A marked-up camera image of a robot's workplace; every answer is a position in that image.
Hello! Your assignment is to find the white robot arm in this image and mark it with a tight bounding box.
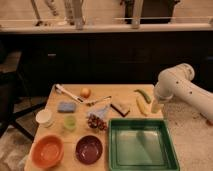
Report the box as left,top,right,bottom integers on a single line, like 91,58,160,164
153,63,213,123

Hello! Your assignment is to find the green plastic cup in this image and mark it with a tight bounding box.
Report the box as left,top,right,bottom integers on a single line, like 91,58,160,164
63,116,76,131

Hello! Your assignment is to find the white cup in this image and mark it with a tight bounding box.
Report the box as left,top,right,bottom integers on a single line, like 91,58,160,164
36,109,53,127

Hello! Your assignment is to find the yellow banana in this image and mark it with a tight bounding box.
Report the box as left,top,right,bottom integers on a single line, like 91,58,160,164
136,97,148,116

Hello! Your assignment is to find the green plastic tray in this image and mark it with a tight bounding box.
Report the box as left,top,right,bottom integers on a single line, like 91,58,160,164
108,119,180,171

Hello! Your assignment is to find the metal spoon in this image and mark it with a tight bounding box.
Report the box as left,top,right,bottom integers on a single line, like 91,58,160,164
86,96,111,106

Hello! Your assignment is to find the bag of red grapes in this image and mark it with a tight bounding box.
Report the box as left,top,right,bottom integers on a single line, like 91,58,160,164
87,105,110,131

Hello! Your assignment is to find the orange fruit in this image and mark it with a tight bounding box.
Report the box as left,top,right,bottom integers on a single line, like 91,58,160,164
80,88,91,98

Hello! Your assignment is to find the purple bowl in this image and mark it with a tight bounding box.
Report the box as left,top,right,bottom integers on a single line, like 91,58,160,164
75,135,103,165

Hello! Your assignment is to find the blue sponge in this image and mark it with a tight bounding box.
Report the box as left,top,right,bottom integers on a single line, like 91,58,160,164
57,102,76,113

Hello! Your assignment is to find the orange bowl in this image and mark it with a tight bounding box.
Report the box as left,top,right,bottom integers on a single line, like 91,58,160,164
31,135,64,169

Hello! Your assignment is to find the black chair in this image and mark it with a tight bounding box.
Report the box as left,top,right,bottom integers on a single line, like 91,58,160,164
0,49,48,143

